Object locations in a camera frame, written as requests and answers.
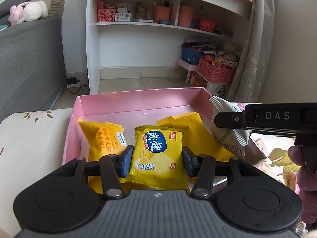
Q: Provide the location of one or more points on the lace curtain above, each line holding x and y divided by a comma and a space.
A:
250, 74

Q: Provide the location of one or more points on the white label box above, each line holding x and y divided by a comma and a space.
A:
123, 17

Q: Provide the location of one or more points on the red shelf basket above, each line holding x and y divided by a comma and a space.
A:
206, 25

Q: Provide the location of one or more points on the white printed storage box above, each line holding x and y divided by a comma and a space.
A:
195, 79

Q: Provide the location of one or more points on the large yellow snack pack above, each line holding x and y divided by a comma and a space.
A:
196, 136

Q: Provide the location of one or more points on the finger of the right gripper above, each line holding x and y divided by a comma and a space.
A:
230, 120

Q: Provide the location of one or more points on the white bookshelf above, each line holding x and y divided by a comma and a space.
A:
143, 48

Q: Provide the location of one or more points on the power strip with cable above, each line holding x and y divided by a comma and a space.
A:
73, 82

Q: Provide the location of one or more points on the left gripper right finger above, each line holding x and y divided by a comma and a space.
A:
201, 167

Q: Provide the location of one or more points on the pink basket on floor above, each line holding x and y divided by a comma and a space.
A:
214, 74

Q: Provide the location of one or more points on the floral tablecloth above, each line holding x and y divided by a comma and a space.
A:
32, 146

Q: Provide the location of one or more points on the blue storage bin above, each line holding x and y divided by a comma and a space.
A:
191, 56

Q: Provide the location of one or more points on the small pink shelf basket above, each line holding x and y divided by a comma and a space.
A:
106, 15

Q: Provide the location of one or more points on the yellow orange-print snack pack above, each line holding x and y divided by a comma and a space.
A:
103, 138

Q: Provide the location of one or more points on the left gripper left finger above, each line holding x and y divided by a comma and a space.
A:
112, 167

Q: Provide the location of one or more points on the pink white plush toy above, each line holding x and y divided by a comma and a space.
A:
27, 12

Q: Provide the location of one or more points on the pink silver cardboard box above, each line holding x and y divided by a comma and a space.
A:
132, 109

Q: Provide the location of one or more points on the coral cup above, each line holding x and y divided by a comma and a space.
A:
185, 16

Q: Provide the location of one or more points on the yellow blue-label cracker pack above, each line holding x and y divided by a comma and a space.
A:
157, 159

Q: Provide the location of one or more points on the person's right hand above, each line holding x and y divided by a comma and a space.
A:
306, 180

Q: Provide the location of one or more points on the white pecan kernel pack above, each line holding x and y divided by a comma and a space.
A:
233, 140

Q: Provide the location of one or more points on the grey sofa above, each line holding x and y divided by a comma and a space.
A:
32, 66

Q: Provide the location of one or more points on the coral pen holder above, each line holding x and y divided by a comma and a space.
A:
161, 13

